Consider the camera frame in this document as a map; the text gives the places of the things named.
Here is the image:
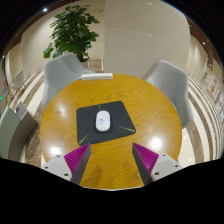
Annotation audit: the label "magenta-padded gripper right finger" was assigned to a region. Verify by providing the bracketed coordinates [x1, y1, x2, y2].
[131, 142, 184, 186]

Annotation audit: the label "white power strip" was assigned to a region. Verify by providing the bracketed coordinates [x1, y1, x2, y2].
[80, 73, 114, 81]

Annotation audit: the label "black mouse pad green lines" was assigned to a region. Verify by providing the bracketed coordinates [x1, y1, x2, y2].
[76, 100, 137, 146]

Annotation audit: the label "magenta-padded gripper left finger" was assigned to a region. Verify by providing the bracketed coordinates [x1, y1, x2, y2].
[40, 142, 92, 186]

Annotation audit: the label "white computer mouse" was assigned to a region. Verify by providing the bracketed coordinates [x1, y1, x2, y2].
[95, 109, 112, 133]

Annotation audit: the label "grey shell chair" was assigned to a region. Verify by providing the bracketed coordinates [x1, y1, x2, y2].
[10, 68, 25, 92]
[141, 59, 195, 130]
[41, 52, 96, 111]

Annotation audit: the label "green potted plant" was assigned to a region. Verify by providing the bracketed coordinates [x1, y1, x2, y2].
[42, 4, 101, 69]

